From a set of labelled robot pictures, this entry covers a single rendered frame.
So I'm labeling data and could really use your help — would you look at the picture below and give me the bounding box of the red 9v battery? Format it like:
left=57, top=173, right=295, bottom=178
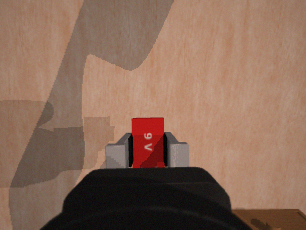
left=132, top=117, right=165, bottom=168

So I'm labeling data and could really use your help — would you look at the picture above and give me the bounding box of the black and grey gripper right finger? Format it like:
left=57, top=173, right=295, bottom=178
left=163, top=132, right=189, bottom=167

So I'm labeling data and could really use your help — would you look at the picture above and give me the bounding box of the brown wooden chest of drawers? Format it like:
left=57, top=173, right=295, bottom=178
left=232, top=209, right=306, bottom=220

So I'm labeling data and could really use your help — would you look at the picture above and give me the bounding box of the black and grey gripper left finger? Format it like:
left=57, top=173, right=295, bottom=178
left=105, top=133, right=133, bottom=169

